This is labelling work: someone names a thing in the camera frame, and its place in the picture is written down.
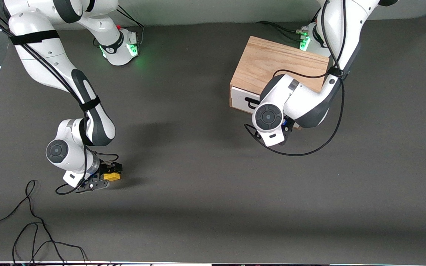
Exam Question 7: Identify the black left arm wrist cable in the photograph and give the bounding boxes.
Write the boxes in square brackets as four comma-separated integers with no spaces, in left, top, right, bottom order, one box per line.
[244,0,347,157]

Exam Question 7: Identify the black left arm base cables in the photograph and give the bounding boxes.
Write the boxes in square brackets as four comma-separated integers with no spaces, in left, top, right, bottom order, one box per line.
[256,7,322,42]

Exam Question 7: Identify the black right arm wrist cable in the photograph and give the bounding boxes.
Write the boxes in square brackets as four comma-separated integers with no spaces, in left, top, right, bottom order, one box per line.
[0,7,119,195]

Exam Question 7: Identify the black right arm base cables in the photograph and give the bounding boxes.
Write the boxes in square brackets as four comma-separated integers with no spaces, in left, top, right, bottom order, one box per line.
[117,5,145,47]

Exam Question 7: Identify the black arm wrist cable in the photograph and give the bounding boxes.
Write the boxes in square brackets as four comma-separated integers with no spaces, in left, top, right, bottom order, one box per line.
[244,0,347,157]
[0,7,119,195]

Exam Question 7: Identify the black arm base cables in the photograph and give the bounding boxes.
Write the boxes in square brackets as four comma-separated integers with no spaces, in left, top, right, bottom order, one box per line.
[117,5,145,47]
[256,7,322,42]

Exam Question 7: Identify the wooden drawer cabinet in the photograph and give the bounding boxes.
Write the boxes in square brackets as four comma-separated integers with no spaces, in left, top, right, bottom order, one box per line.
[229,36,330,130]

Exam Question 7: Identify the white-fronted drawer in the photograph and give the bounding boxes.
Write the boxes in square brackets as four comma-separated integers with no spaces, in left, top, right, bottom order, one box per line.
[231,86,262,113]

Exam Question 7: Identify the thin black loose cable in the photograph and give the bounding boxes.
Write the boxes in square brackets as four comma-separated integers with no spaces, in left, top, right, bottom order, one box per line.
[12,222,67,266]
[0,180,89,266]

